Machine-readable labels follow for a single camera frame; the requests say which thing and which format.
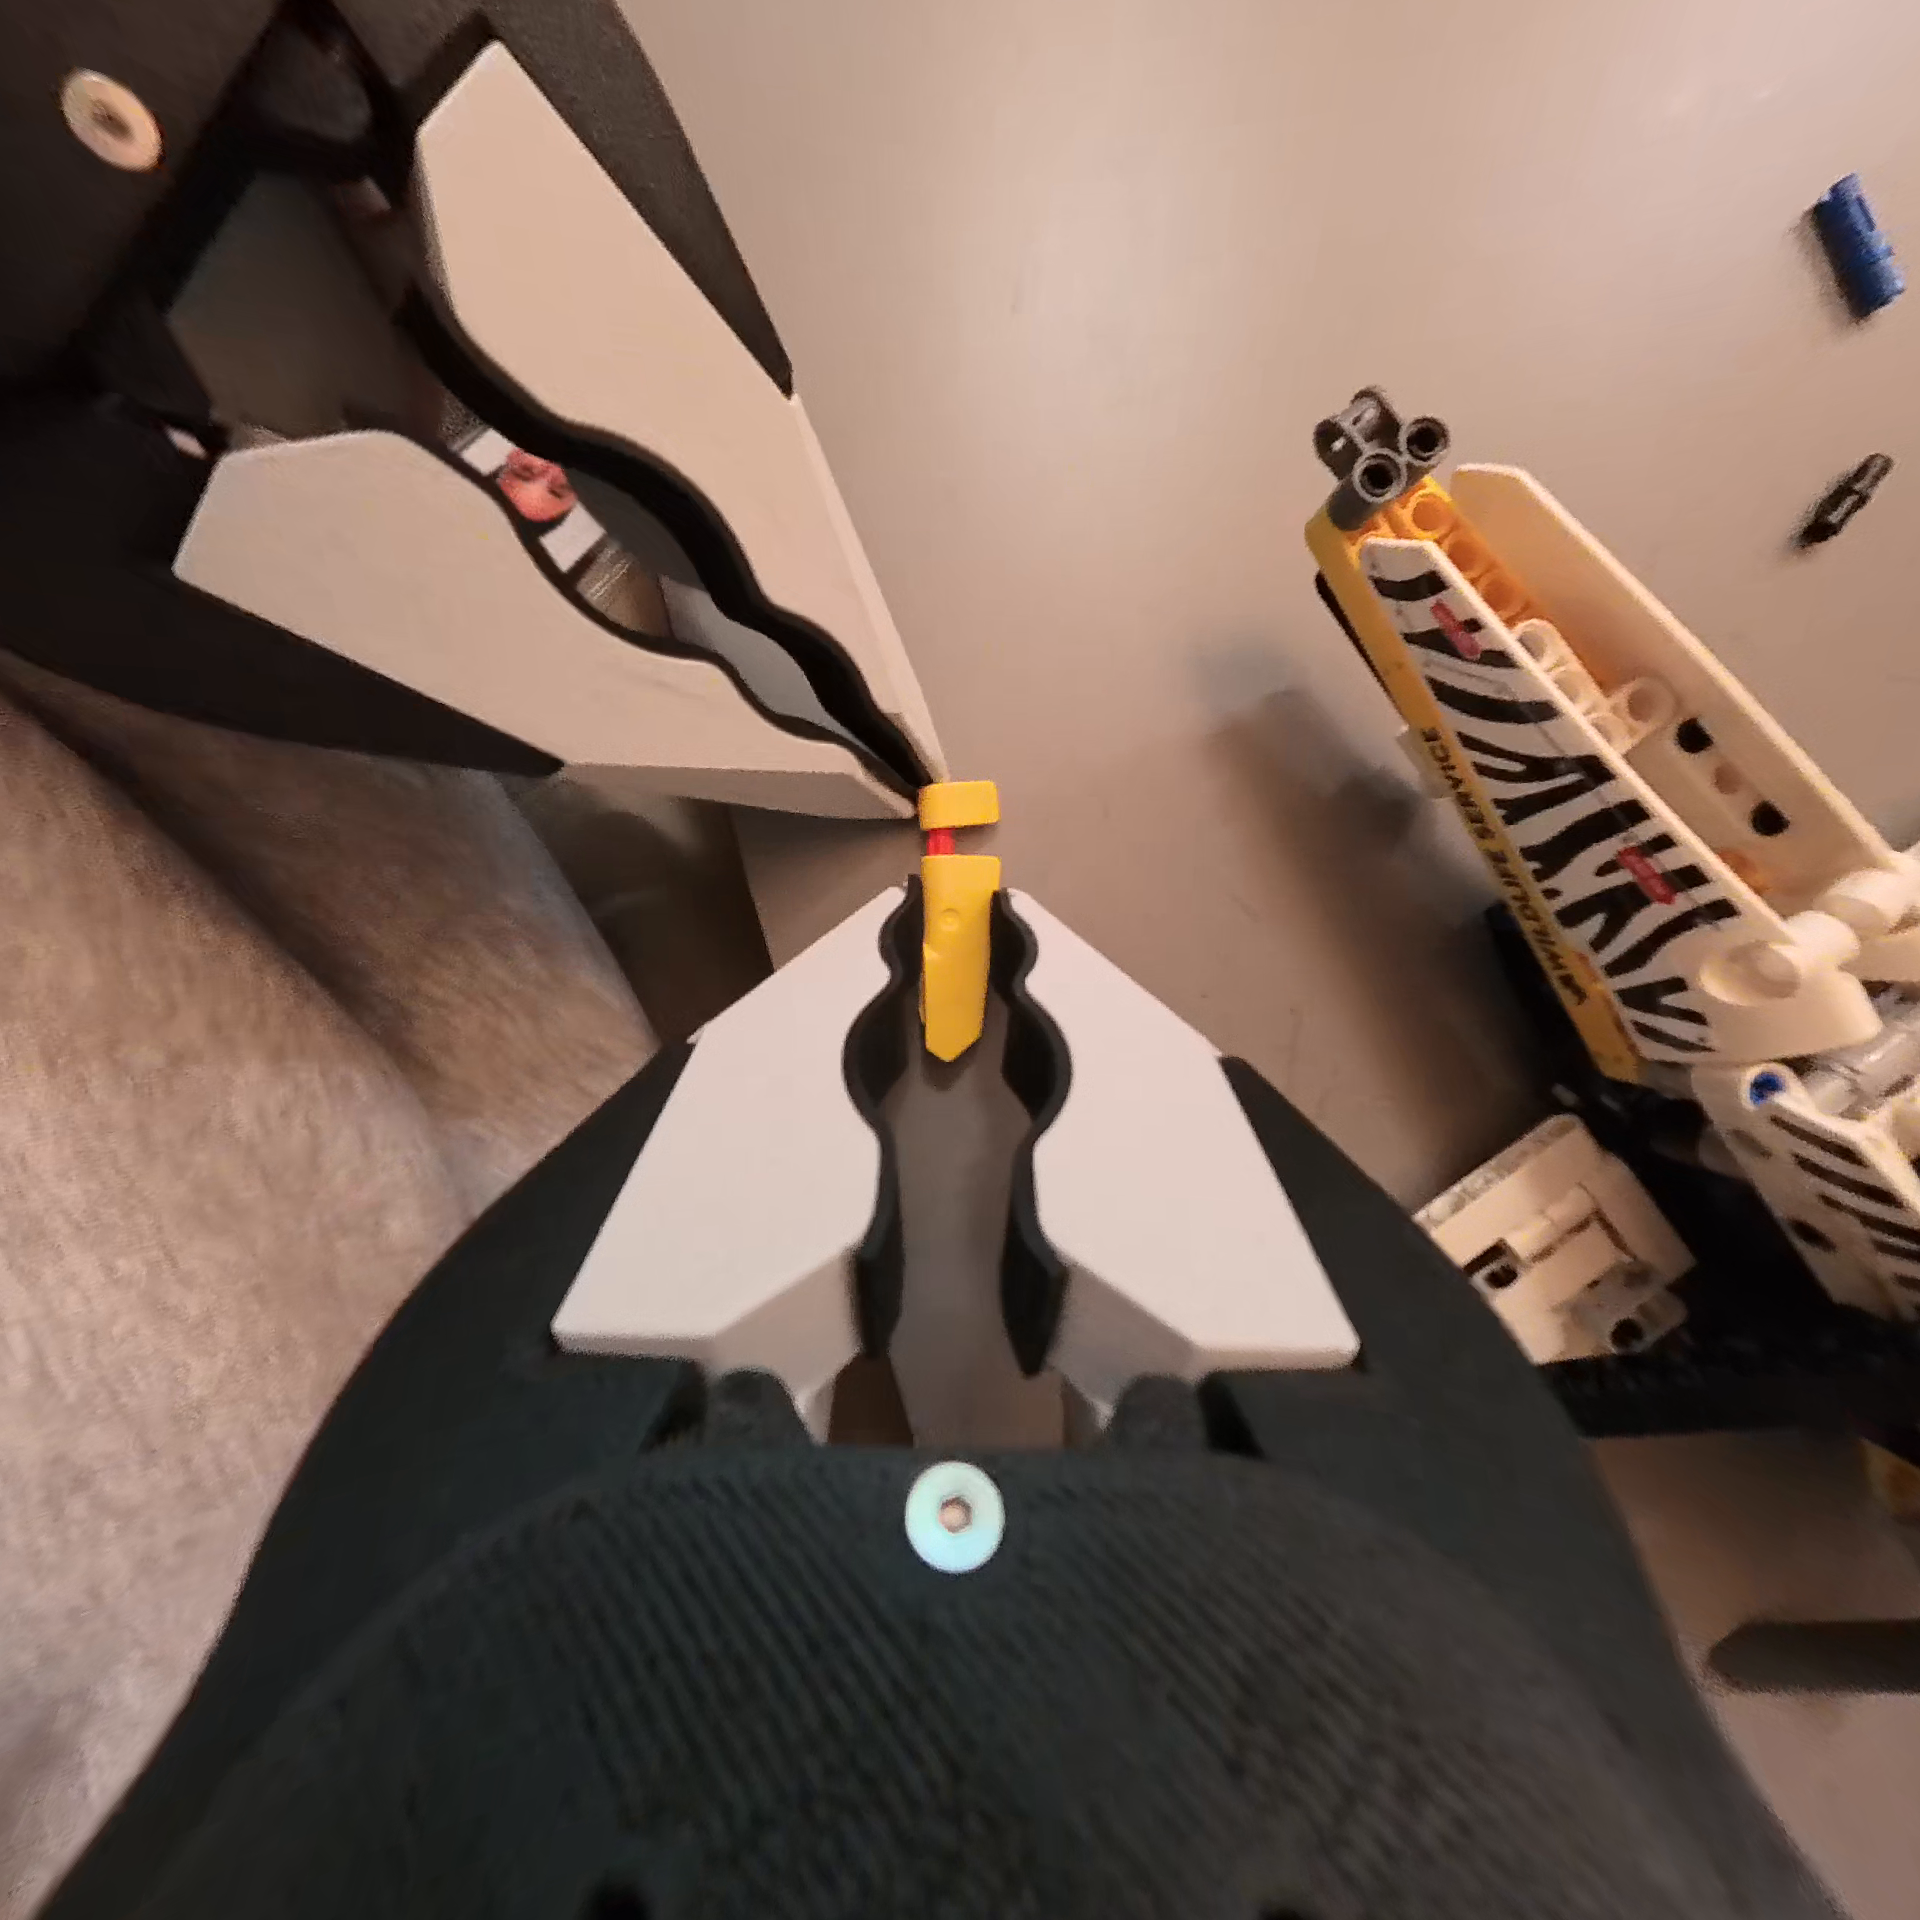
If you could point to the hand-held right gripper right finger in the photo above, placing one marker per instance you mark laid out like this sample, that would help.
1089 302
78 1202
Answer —
1170 1201

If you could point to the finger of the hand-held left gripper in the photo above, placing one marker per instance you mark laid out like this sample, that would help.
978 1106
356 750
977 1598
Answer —
388 599
628 300

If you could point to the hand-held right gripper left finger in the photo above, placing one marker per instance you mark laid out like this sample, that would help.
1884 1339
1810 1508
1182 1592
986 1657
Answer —
720 1201

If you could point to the long yellow lego piece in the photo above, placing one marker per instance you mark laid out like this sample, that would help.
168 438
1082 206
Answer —
953 961

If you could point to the zebra striped lego helicopter model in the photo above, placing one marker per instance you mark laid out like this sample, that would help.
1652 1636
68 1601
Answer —
1575 839

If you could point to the black lego pin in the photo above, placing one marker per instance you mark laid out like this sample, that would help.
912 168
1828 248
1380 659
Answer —
1843 504

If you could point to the blue lego pin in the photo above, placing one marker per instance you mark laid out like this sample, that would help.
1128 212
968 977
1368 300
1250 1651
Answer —
1852 241

